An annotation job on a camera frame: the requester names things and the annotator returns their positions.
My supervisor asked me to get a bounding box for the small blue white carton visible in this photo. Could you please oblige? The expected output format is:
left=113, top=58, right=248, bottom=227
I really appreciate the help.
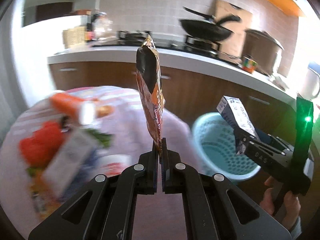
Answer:
left=216, top=96, right=259, bottom=140

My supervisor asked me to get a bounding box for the large white blue carton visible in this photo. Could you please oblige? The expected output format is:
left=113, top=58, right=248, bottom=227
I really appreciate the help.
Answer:
left=42, top=129, right=98, bottom=199

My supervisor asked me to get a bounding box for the orange vegetable with green stem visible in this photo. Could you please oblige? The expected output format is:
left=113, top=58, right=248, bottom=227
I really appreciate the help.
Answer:
left=25, top=128, right=114, bottom=219

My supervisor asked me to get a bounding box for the red plastic bag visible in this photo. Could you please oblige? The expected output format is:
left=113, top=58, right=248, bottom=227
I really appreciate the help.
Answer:
left=19, top=121, right=65, bottom=168

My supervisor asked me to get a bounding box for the orange cylindrical chip can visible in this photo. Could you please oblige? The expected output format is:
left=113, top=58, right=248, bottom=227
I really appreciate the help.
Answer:
left=49, top=92, right=97, bottom=126

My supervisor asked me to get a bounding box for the orange snack bag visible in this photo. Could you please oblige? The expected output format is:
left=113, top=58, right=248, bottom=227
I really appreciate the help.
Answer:
left=136, top=35, right=165, bottom=152

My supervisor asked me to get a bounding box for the brown kitchen cabinet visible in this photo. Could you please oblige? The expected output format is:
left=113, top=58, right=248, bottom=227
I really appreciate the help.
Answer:
left=49, top=61, right=296, bottom=144

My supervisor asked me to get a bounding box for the person's right hand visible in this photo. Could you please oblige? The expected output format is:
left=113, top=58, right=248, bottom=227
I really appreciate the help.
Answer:
left=259, top=175, right=302, bottom=231

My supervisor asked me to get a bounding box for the light blue plastic basket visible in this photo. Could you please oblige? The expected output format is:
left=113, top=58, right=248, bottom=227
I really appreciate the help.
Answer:
left=191, top=112, right=260, bottom=183

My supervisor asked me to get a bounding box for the pink patterned tablecloth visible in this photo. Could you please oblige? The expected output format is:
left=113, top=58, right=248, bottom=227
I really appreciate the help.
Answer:
left=0, top=86, right=201, bottom=239

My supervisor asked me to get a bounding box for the brown rice cooker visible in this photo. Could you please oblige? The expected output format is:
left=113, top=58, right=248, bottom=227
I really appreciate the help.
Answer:
left=241, top=29, right=284, bottom=76

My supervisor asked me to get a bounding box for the black gas stove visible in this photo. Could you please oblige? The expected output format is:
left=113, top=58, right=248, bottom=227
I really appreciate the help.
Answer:
left=91, top=31, right=241, bottom=67

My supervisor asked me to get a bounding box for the black wok pan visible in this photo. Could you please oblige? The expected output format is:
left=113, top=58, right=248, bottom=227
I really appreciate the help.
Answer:
left=179, top=7, right=242, bottom=42

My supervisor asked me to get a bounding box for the wooden cutting board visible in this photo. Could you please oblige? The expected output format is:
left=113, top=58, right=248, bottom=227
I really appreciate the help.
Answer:
left=211, top=0, right=253, bottom=61

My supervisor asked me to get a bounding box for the clear plastic bag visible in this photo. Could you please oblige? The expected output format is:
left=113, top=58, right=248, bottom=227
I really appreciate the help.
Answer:
left=92, top=12, right=114, bottom=41

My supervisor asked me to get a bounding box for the dark sauce bottle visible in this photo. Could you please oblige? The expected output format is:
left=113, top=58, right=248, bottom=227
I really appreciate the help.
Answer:
left=86, top=13, right=99, bottom=42

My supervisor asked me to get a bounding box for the beige woven basket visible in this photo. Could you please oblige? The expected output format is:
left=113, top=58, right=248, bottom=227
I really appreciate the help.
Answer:
left=62, top=26, right=86, bottom=49

